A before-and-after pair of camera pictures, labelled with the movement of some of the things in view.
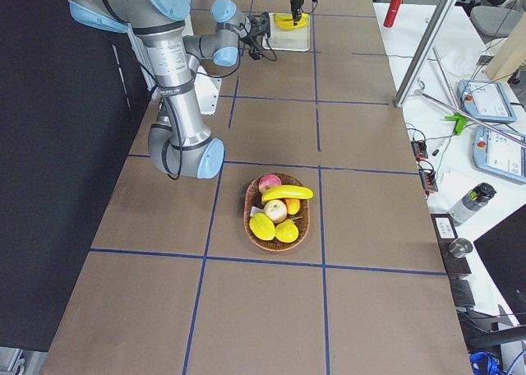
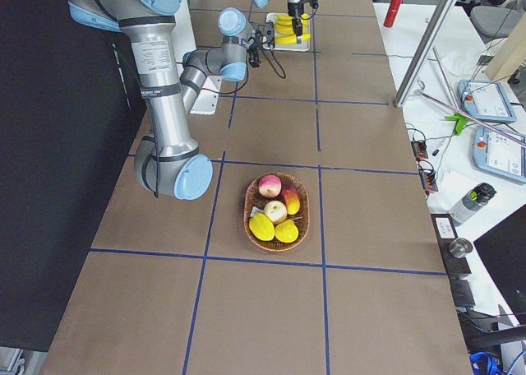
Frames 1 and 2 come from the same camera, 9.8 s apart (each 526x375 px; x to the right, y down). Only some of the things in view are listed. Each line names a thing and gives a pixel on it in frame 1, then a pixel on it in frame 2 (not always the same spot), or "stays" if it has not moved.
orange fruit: x=292 y=206 stays
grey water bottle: x=472 y=201 stays
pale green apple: x=276 y=210 stays
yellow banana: x=287 y=191 -> x=291 y=39
